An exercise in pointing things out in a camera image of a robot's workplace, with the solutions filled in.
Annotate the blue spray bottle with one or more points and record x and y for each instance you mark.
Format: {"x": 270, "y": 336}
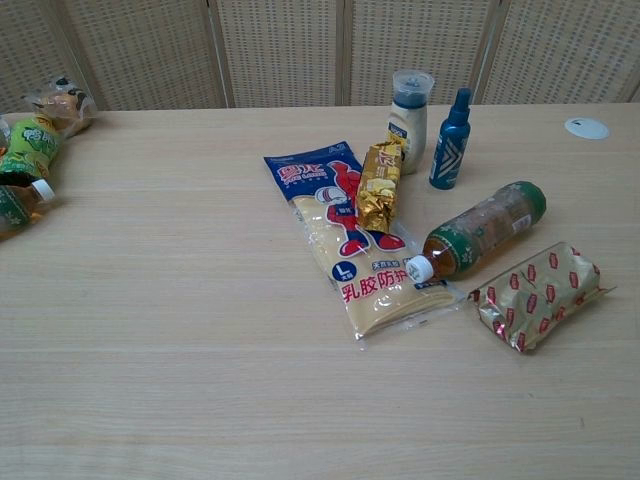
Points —
{"x": 450, "y": 150}

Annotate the rubber glove package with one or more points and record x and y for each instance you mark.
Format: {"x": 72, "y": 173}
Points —
{"x": 320, "y": 235}

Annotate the gold foil snack packet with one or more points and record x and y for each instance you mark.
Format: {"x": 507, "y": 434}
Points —
{"x": 377, "y": 195}

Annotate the small clear cup jar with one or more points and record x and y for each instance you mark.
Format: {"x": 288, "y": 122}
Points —
{"x": 412, "y": 130}

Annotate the tea bottle with green label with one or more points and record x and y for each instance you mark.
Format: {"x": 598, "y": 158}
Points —
{"x": 20, "y": 205}
{"x": 490, "y": 225}

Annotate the woven folding screen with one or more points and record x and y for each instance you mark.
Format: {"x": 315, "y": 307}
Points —
{"x": 280, "y": 50}

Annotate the red white flat packet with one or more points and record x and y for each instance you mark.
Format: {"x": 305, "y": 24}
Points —
{"x": 540, "y": 295}

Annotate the white round lid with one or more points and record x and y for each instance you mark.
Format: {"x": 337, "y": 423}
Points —
{"x": 587, "y": 128}

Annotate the clear bag of bread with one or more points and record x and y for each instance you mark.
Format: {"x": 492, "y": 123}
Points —
{"x": 60, "y": 102}

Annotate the green labelled drink bottle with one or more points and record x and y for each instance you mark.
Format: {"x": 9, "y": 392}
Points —
{"x": 35, "y": 145}

